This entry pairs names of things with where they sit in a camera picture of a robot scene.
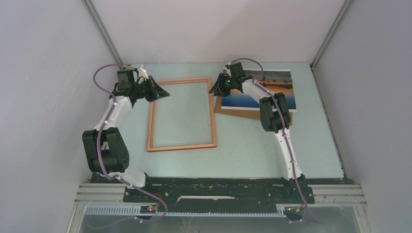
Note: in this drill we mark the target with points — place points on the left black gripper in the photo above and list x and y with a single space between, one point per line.
156 91

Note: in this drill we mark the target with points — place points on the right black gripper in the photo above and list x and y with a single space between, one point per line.
218 87

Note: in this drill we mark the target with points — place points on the clear acrylic glass sheet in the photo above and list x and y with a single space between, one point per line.
183 118

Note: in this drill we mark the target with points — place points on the brown cardboard backing board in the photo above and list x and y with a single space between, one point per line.
250 114

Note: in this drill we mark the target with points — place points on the wooden picture frame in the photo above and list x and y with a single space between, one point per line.
211 117

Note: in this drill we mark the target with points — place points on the sunset photo print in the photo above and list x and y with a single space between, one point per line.
275 80

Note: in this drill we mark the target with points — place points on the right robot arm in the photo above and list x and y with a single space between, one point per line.
274 117

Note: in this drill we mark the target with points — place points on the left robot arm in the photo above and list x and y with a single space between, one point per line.
106 151

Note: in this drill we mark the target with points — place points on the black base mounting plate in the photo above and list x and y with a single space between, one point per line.
221 195

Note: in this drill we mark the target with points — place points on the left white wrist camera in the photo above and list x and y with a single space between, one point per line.
142 73

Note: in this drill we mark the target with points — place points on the left corner aluminium post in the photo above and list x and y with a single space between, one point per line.
99 24

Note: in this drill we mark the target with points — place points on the corner aluminium post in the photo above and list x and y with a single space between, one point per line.
331 32
99 24

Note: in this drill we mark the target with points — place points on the right corner aluminium post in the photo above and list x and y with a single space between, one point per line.
331 32

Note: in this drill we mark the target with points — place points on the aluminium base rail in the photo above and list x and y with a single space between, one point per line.
325 195

